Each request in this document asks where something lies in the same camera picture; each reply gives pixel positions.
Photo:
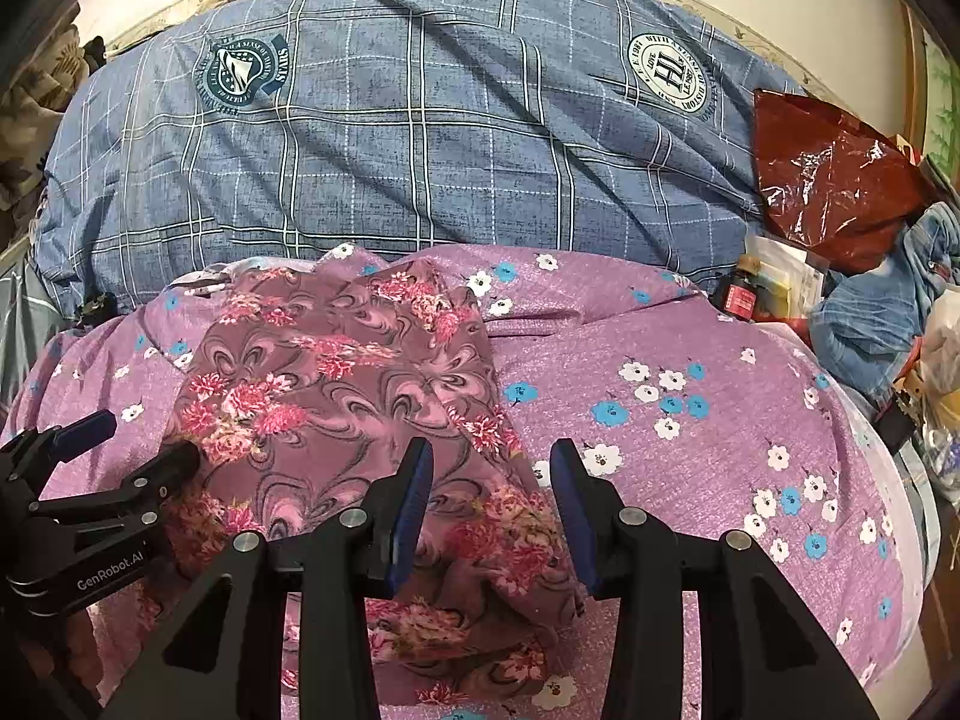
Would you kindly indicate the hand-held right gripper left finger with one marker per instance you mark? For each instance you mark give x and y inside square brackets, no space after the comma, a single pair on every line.
[409,510]

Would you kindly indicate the purple flowered bedsheet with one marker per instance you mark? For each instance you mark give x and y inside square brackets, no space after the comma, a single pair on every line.
[712,330]

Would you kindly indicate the red plastic bag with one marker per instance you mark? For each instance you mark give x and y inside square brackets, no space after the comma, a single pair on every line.
[825,172]

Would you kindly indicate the wooden framed green panel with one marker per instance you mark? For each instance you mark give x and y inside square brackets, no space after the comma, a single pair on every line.
[937,105]

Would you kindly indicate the blue plaid quilt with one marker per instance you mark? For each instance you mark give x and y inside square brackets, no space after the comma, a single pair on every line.
[450,127]

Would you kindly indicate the patterned cloth pile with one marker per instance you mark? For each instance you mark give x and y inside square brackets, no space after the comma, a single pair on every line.
[37,105]

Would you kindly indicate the mauve floral garment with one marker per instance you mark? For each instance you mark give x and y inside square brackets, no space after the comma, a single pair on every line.
[337,390]

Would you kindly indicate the blue denim jeans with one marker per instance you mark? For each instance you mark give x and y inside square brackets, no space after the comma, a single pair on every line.
[877,315]

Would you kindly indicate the white paper packets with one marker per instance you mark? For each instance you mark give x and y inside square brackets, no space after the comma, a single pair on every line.
[787,270]

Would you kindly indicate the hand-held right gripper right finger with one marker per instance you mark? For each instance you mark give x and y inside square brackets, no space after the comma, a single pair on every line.
[581,517]

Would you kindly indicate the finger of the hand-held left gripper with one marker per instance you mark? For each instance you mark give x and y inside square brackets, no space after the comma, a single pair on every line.
[82,429]
[171,461]

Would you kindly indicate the clear plastic bag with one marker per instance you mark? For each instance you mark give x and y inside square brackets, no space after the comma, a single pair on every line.
[941,349]

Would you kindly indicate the dark bottle with red label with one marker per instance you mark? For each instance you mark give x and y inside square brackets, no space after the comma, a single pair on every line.
[739,294]

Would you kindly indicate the grey pillow with pink star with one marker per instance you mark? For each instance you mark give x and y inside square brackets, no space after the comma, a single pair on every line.
[19,330]

